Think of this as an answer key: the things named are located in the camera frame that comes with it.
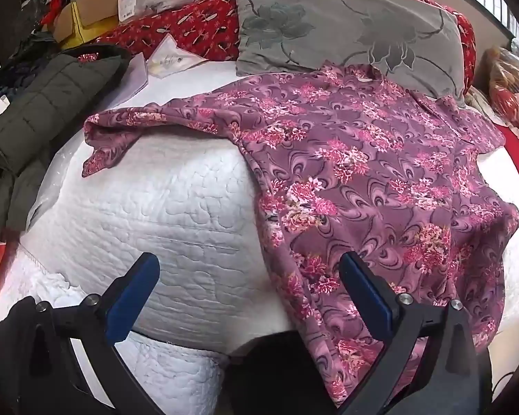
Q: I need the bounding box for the yellow cardboard box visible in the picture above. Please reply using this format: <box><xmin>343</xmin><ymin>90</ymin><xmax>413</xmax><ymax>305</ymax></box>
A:
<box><xmin>52</xmin><ymin>0</ymin><xmax>126</xmax><ymax>50</ymax></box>

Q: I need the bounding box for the purple floral shirt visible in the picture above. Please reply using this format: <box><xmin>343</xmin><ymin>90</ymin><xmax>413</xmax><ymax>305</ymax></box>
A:
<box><xmin>81</xmin><ymin>64</ymin><xmax>519</xmax><ymax>407</ymax></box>

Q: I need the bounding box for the clear plastic sleeve with paper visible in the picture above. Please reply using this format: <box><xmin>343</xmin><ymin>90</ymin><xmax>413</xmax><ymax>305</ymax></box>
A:
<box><xmin>147</xmin><ymin>34</ymin><xmax>208</xmax><ymax>79</ymax></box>

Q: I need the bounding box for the clear bag of red items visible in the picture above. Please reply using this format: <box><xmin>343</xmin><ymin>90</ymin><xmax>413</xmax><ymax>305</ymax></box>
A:
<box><xmin>486</xmin><ymin>47</ymin><xmax>519</xmax><ymax>128</ymax></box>

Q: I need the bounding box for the olive puffer jacket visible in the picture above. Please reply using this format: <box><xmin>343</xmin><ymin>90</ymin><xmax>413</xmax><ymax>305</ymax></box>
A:
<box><xmin>0</xmin><ymin>45</ymin><xmax>133</xmax><ymax>277</ymax></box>

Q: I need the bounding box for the person's dark clothing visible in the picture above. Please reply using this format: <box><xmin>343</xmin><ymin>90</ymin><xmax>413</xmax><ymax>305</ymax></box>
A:
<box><xmin>222</xmin><ymin>331</ymin><xmax>344</xmax><ymax>415</ymax></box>

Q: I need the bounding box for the red floral quilt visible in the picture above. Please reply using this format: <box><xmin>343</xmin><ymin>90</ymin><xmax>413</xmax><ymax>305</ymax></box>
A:
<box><xmin>75</xmin><ymin>0</ymin><xmax>476</xmax><ymax>89</ymax></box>

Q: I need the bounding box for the grey floral pillow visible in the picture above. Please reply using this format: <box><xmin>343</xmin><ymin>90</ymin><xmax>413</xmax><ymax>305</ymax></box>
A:
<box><xmin>234</xmin><ymin>0</ymin><xmax>468</xmax><ymax>109</ymax></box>

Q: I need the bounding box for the pink and white package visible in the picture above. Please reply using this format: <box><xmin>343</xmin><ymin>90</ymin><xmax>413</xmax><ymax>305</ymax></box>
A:
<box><xmin>118</xmin><ymin>0</ymin><xmax>141</xmax><ymax>23</ymax></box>

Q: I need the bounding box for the white quilted bed cover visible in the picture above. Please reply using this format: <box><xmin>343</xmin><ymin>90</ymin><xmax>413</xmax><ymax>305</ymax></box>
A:
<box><xmin>0</xmin><ymin>58</ymin><xmax>519</xmax><ymax>415</ymax></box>

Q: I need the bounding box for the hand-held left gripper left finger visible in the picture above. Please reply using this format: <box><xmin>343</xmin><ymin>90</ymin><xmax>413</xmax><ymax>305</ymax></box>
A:
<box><xmin>26</xmin><ymin>252</ymin><xmax>167</xmax><ymax>415</ymax></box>

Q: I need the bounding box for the white paper sheet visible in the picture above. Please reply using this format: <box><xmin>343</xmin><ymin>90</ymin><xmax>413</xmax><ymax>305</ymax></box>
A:
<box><xmin>127</xmin><ymin>54</ymin><xmax>148</xmax><ymax>88</ymax></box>

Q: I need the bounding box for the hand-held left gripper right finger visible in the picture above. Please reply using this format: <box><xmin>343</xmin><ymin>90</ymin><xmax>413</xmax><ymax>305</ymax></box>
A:
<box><xmin>337</xmin><ymin>251</ymin><xmax>494</xmax><ymax>415</ymax></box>

